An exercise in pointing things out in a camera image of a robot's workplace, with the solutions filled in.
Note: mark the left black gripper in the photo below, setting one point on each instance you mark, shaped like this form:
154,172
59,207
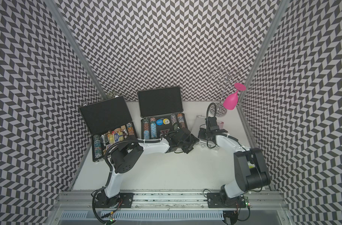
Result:
193,142

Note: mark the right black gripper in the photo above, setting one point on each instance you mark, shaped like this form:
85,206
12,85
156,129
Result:
201,134

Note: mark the black poker case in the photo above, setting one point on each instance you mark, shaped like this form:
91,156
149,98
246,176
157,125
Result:
104,116
160,104

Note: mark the silver aluminium poker case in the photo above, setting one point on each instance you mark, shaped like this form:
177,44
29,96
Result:
200,125

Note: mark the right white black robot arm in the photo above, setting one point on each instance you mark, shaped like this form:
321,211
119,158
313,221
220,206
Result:
250,169

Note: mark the yellow white dealer chip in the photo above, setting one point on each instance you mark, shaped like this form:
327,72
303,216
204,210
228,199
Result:
166,121

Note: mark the blue small blind button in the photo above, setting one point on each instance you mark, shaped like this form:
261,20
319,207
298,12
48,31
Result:
159,122

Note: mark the pink plastic wine glass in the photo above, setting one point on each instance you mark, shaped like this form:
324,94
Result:
232,100

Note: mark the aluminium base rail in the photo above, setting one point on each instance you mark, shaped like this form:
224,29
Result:
169,200

